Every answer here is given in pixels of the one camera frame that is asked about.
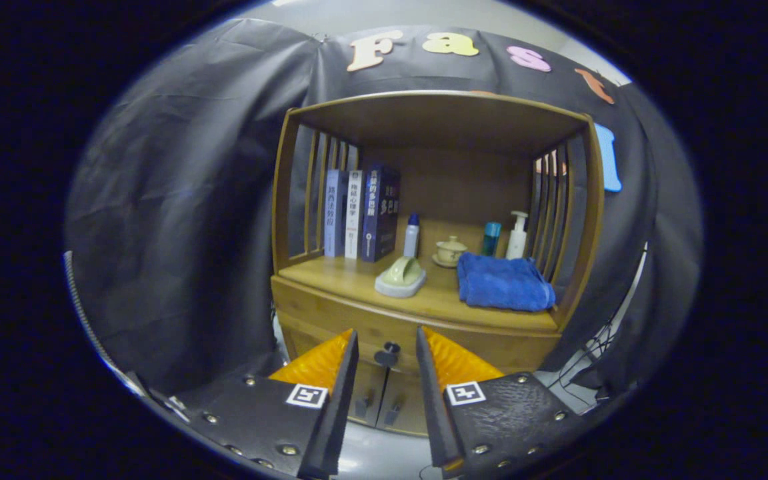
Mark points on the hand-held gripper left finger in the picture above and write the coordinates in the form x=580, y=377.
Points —
x=340, y=413

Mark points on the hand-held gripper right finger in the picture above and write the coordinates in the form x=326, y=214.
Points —
x=434, y=420

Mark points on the wooden drawer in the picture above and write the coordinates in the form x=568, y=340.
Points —
x=370, y=320

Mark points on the wooden countertop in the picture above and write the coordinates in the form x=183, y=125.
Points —
x=350, y=280

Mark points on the wooden cabinet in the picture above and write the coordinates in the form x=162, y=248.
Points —
x=444, y=120

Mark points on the blue folded towel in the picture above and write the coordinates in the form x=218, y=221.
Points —
x=504, y=283

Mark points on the beige lidded teacup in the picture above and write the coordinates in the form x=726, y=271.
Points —
x=450, y=253

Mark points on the black light stand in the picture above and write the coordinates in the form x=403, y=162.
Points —
x=594, y=346

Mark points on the white bottle with blue cap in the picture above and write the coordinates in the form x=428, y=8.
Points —
x=411, y=240

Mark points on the teal bottle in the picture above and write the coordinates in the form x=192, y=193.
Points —
x=490, y=241

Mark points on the white pump bottle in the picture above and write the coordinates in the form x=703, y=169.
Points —
x=516, y=243

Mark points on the light blue book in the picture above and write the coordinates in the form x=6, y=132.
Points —
x=335, y=213

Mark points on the white book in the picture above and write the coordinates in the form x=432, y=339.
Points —
x=354, y=213

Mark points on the dark blue book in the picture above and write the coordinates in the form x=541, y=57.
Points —
x=377, y=213

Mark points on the black backdrop cloth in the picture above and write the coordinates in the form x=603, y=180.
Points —
x=190, y=200

